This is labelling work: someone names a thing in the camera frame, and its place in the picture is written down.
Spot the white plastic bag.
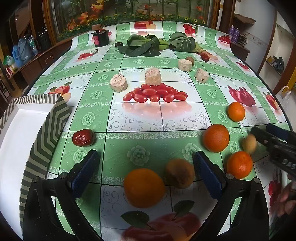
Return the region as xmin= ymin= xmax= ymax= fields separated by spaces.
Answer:
xmin=275 ymin=86 xmax=292 ymax=109

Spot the bok choy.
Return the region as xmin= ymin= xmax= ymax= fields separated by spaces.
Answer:
xmin=168 ymin=32 xmax=204 ymax=52
xmin=117 ymin=34 xmax=160 ymax=57

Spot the blue plastic jug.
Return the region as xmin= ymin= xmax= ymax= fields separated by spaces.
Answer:
xmin=13 ymin=44 xmax=23 ymax=67

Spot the dark bag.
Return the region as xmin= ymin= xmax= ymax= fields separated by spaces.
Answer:
xmin=266 ymin=56 xmax=285 ymax=75

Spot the large blue water bottle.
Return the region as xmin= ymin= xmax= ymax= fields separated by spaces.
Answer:
xmin=18 ymin=38 xmax=31 ymax=62

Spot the small tan round fruit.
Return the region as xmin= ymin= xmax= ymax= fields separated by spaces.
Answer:
xmin=242 ymin=134 xmax=258 ymax=154

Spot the beige chunk with stem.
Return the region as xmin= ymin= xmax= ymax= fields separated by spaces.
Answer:
xmin=109 ymin=73 xmax=128 ymax=93

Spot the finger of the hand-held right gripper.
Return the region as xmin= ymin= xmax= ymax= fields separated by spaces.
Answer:
xmin=266 ymin=123 xmax=296 ymax=142
xmin=251 ymin=127 xmax=285 ymax=151

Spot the dark pot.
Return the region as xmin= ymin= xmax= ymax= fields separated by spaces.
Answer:
xmin=35 ymin=31 xmax=50 ymax=51

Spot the person's right hand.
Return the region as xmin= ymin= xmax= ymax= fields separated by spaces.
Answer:
xmin=276 ymin=174 xmax=296 ymax=216

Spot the green printed tablecloth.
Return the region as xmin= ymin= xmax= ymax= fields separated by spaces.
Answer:
xmin=22 ymin=20 xmax=289 ymax=241

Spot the orange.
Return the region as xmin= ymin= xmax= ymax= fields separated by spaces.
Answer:
xmin=203 ymin=124 xmax=230 ymax=153
xmin=227 ymin=101 xmax=245 ymax=122
xmin=123 ymin=168 xmax=166 ymax=208
xmin=226 ymin=151 xmax=253 ymax=179

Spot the glass case with artificial plants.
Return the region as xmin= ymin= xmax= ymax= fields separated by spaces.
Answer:
xmin=50 ymin=0 xmax=220 ymax=40

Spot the clear plastic bottle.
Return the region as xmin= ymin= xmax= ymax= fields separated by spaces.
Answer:
xmin=28 ymin=35 xmax=38 ymax=55

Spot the white box with striped rim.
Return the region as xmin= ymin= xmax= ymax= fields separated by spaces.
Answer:
xmin=0 ymin=95 xmax=72 ymax=234

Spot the tall beige cylinder chunk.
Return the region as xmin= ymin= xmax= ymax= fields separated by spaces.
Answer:
xmin=145 ymin=68 xmax=162 ymax=85

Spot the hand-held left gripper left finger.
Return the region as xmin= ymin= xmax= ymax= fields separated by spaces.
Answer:
xmin=22 ymin=149 xmax=103 ymax=241

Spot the wooden cabinet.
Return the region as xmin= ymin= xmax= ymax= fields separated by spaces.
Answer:
xmin=0 ymin=0 xmax=72 ymax=98

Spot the black jar with red label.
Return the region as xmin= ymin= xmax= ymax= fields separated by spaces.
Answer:
xmin=91 ymin=29 xmax=110 ymax=48

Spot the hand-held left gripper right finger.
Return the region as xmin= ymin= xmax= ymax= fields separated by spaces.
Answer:
xmin=192 ymin=151 xmax=271 ymax=241

